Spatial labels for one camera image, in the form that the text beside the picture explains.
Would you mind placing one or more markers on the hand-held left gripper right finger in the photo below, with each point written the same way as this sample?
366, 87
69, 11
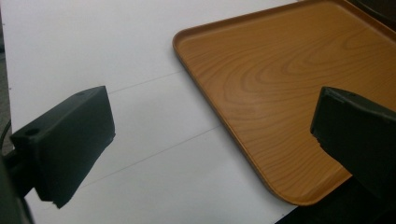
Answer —
358, 133

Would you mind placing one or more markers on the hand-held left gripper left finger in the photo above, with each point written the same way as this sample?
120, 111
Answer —
68, 146

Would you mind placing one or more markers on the wooden tray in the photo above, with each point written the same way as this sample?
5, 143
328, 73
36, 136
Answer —
280, 93

